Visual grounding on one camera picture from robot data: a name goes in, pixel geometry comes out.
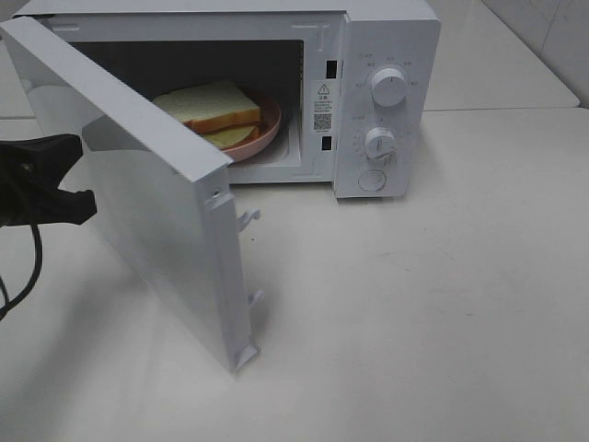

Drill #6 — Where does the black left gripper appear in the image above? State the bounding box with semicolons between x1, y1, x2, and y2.
1;134;98;227

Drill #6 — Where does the white microwave door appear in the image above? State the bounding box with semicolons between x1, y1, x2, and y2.
1;17;258;371

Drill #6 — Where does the white bread sandwich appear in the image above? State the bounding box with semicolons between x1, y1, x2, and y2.
153;81;261;150

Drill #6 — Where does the pink round plate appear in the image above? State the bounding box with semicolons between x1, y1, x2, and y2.
223;85;283;162

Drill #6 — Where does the round white door button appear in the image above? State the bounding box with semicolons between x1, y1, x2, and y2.
358;169;387;192

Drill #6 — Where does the white warning label sticker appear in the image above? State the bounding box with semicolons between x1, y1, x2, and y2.
309;79;338;134

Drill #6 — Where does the white microwave oven body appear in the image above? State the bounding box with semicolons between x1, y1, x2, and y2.
9;1;441;198

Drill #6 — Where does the lower white timer knob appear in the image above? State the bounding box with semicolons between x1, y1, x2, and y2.
364;127;397;161

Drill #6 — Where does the upper white power knob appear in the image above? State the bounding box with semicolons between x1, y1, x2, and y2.
370;66;408;107

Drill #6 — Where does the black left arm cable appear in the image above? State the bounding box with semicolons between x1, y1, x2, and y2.
0;220;45;323

